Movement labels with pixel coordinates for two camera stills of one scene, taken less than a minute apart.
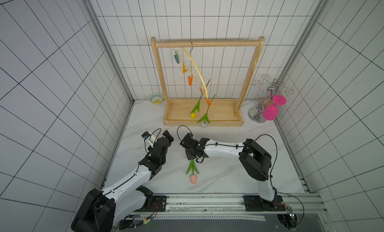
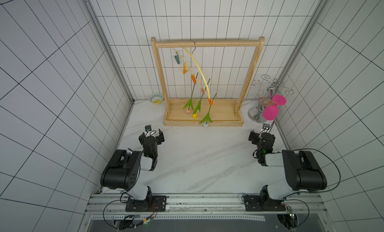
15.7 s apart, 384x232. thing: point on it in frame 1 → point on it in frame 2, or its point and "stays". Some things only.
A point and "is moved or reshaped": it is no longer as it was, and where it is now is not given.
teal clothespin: x=176 y=57 stays
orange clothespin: x=190 y=79 is moved or reshaped
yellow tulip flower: x=197 y=107 stays
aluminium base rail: x=293 y=204 stays
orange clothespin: x=184 y=70 stays
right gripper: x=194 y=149 → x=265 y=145
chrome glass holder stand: x=256 y=114 stays
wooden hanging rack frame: x=207 y=112 stays
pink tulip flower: x=193 y=178 → x=190 y=102
